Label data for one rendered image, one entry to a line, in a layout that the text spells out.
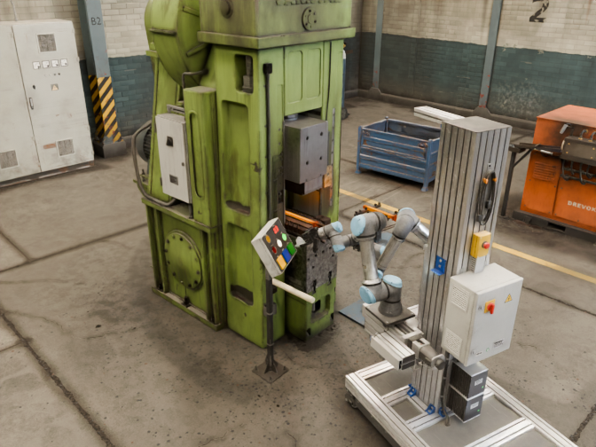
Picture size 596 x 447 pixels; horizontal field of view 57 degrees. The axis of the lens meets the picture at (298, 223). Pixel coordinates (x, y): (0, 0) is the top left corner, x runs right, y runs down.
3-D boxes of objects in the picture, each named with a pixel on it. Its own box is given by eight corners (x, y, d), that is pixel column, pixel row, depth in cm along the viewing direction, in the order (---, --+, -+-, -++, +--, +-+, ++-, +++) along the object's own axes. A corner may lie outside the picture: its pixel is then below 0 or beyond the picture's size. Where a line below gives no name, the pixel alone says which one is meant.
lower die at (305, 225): (321, 230, 425) (321, 220, 421) (303, 239, 411) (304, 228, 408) (282, 215, 450) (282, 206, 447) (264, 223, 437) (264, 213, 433)
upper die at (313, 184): (322, 187, 410) (322, 175, 406) (304, 194, 396) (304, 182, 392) (281, 174, 435) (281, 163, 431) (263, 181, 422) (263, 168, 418)
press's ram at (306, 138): (333, 170, 415) (335, 119, 398) (300, 184, 389) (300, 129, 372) (293, 159, 440) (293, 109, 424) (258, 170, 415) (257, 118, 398)
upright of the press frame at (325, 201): (336, 302, 499) (347, 36, 403) (317, 314, 482) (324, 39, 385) (300, 285, 526) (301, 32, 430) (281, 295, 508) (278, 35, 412)
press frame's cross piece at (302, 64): (322, 106, 405) (324, 39, 385) (284, 117, 378) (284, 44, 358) (279, 98, 432) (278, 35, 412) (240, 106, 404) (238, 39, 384)
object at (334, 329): (355, 330, 461) (356, 329, 460) (309, 363, 422) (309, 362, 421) (319, 312, 485) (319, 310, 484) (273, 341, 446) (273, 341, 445)
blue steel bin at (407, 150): (452, 176, 805) (458, 128, 775) (425, 191, 750) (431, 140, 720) (382, 159, 875) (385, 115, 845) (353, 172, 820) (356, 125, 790)
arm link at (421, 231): (452, 275, 366) (391, 223, 362) (452, 264, 379) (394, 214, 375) (466, 264, 361) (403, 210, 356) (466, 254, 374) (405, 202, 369)
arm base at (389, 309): (407, 312, 340) (408, 299, 336) (388, 319, 333) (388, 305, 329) (392, 301, 352) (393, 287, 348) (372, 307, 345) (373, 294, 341)
